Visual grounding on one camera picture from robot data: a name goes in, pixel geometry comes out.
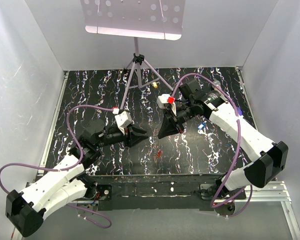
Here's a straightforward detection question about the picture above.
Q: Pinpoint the yellow key tag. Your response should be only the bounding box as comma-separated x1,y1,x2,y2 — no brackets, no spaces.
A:
151,82,158,89

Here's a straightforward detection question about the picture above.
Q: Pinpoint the lilac music stand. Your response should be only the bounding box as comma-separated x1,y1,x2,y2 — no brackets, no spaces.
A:
80,0,186,109

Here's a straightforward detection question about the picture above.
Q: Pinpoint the purple cable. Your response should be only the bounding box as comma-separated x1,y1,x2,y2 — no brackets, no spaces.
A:
0,104,120,229
170,72,253,217

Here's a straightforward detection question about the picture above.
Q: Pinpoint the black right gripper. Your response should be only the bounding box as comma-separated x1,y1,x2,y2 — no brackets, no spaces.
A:
157,100,196,139

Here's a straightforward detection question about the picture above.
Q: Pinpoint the red key tag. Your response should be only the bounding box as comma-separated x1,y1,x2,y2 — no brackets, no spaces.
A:
153,150,162,162

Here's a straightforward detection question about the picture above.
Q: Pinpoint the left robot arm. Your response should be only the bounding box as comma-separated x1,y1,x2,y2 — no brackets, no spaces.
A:
5,116,148,238

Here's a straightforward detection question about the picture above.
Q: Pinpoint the blue key tag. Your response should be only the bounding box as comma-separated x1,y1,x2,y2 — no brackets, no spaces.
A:
197,122,206,130

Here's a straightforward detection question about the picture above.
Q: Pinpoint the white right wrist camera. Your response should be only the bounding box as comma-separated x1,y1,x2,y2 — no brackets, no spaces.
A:
156,94,177,116

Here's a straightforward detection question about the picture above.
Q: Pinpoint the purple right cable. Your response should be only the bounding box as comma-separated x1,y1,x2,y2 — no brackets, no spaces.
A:
170,72,253,217

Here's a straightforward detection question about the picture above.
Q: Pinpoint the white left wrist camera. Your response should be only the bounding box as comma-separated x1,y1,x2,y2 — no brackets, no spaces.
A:
112,107,133,135

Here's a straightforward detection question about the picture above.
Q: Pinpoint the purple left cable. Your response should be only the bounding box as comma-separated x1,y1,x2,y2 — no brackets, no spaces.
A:
0,104,120,229

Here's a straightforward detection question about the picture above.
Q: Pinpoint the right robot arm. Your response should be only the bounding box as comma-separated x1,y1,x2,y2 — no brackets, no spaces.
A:
156,79,289,199

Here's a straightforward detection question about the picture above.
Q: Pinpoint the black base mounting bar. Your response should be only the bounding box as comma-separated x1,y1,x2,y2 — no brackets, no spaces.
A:
75,173,221,211

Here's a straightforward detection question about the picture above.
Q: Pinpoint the purple plastic tool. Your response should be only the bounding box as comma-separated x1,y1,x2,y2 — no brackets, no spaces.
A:
236,107,243,116

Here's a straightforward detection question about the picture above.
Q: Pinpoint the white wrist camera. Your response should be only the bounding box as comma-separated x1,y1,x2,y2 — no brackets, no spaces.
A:
156,94,177,116
112,107,133,135

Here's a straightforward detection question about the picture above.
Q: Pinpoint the sprinkles filled tube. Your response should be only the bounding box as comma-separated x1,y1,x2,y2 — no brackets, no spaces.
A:
211,80,221,91

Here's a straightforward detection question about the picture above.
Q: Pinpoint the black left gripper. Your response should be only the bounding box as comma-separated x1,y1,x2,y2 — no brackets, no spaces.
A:
95,123,149,149

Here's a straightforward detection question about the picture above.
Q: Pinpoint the aluminium frame rail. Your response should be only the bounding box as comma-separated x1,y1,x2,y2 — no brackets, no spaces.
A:
11,71,70,240

